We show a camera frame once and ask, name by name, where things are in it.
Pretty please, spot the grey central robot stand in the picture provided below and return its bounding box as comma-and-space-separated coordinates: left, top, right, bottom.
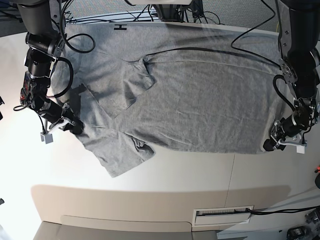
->
151, 4, 183, 23

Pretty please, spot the black cable at port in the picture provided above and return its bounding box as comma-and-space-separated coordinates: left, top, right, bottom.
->
233, 206, 320, 216

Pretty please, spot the orange black object right edge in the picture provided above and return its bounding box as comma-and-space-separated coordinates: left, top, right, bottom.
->
314, 166, 320, 174

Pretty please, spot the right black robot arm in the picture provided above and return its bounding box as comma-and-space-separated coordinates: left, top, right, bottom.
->
13, 0, 96, 136

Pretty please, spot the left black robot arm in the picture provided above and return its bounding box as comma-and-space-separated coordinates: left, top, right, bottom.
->
263, 0, 320, 154

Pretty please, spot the grey T-shirt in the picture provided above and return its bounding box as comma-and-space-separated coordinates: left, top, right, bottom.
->
58, 22, 284, 177

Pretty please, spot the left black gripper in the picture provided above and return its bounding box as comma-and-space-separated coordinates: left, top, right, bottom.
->
263, 119, 286, 152

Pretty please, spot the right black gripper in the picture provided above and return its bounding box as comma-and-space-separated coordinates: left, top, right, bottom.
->
61, 102, 84, 135

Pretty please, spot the black device bottom right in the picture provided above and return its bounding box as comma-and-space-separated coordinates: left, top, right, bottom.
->
286, 226, 311, 240

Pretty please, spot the white table cable port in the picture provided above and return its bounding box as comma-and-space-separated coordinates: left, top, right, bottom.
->
191, 205, 254, 227

